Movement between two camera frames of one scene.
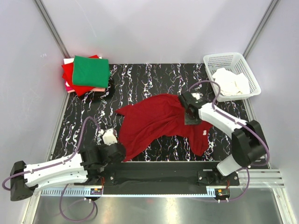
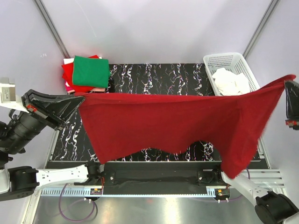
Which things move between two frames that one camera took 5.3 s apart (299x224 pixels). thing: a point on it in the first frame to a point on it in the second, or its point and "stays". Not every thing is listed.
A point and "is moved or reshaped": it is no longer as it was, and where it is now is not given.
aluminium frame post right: (272, 4) stays
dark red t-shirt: (145, 119) is moved or reshaped
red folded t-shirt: (67, 70) stays
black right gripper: (185, 101) to (292, 120)
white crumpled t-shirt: (230, 84) stays
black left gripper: (117, 153) to (37, 112)
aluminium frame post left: (52, 29) stays
